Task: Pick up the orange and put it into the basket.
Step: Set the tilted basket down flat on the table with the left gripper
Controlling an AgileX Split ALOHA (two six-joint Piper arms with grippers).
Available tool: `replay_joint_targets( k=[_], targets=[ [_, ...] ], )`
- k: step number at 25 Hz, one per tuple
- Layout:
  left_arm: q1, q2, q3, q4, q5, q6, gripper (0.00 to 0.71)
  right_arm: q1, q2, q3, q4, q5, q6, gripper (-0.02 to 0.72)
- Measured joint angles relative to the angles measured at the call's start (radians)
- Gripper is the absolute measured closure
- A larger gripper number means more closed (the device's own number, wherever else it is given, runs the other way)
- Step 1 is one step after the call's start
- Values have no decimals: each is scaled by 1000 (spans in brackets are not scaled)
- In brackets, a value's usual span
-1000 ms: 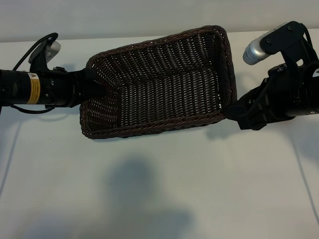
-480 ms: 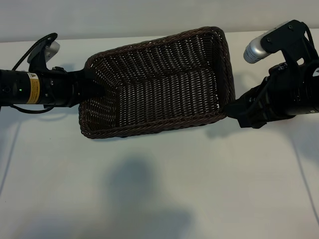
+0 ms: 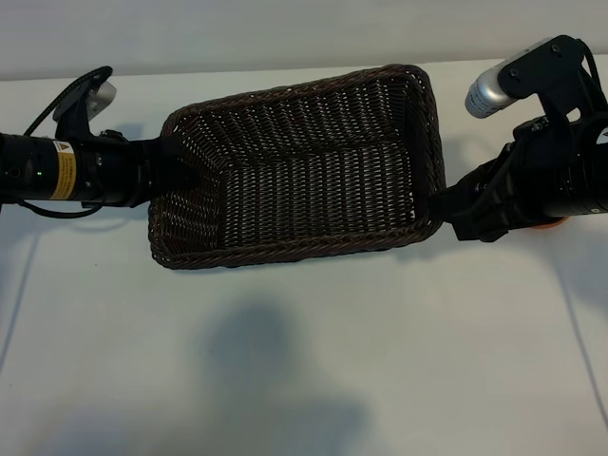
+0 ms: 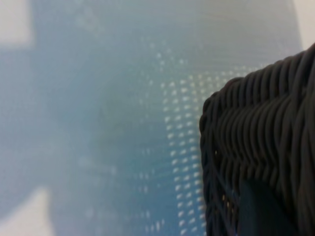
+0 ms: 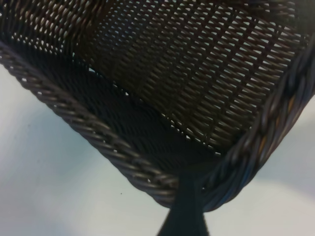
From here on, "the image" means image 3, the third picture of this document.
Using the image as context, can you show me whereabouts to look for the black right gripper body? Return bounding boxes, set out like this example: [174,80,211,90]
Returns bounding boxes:
[498,116,574,232]

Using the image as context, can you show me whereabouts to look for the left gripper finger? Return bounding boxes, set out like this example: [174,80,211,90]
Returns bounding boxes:
[151,138,200,191]

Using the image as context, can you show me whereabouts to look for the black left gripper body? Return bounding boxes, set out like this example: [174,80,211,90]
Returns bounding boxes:
[78,130,161,208]

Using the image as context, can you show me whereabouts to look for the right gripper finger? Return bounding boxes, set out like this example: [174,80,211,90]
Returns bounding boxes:
[429,151,509,224]
[453,201,509,243]

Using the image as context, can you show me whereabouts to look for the dark brown wicker basket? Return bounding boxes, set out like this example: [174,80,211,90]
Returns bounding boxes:
[146,64,447,271]

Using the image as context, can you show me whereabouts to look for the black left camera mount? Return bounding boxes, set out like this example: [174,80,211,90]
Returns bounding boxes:
[51,70,104,142]

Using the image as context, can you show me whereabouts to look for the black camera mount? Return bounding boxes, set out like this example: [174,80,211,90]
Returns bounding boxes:
[503,33,598,132]
[51,70,104,142]

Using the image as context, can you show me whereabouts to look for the black flat left cable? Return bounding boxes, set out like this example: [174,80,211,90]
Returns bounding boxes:
[18,199,108,220]

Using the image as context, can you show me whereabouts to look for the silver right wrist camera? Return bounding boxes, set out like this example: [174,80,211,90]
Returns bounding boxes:
[464,42,522,119]

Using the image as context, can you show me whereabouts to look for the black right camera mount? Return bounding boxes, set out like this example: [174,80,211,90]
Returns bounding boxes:
[503,33,598,132]

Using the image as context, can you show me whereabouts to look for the black right camera cable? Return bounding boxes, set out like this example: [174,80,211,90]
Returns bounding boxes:
[581,40,608,104]

